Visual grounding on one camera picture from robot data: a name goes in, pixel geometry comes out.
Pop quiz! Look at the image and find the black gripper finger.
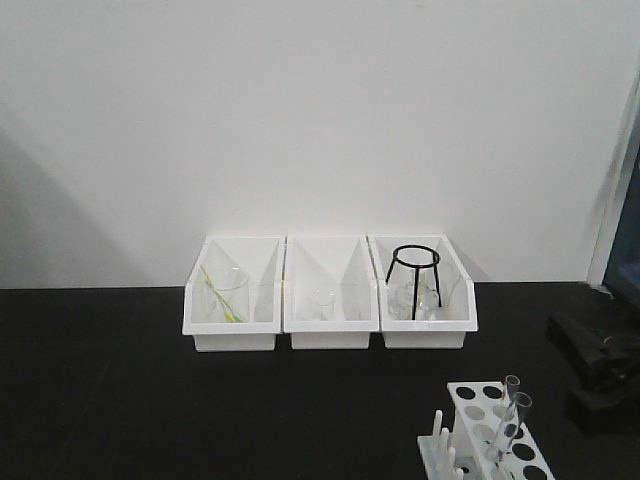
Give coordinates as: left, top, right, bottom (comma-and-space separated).
546, 314, 639, 385
565, 389, 639, 433

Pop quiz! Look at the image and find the clear test tube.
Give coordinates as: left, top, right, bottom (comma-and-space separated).
494, 374, 521, 419
486, 392, 533, 463

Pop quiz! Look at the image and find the white test tube rack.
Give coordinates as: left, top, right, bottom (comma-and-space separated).
417, 381, 554, 479

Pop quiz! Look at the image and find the right white storage bin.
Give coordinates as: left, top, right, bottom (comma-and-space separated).
367, 234, 478, 349

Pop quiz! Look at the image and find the white storage bin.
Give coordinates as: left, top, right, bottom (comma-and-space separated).
282, 235, 379, 350
182, 235, 286, 352
367, 234, 478, 349

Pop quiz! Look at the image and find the clear glassware under tripod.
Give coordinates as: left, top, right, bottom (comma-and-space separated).
388, 273, 461, 321

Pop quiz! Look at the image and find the middle white storage bin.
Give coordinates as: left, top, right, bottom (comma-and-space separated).
282, 235, 379, 350

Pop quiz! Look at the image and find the small glass beaker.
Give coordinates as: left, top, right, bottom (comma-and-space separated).
309, 289, 335, 321

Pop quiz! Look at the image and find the left white storage bin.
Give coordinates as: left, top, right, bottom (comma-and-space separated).
182, 235, 286, 352

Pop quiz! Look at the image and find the yellow green stirring stick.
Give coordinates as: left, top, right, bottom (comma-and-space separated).
200, 265, 247, 323

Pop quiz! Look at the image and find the glass beaker with sticks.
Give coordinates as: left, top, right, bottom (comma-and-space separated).
203, 268, 251, 323

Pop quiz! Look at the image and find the black wire tripod stand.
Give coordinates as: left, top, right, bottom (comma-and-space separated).
384, 243, 441, 297

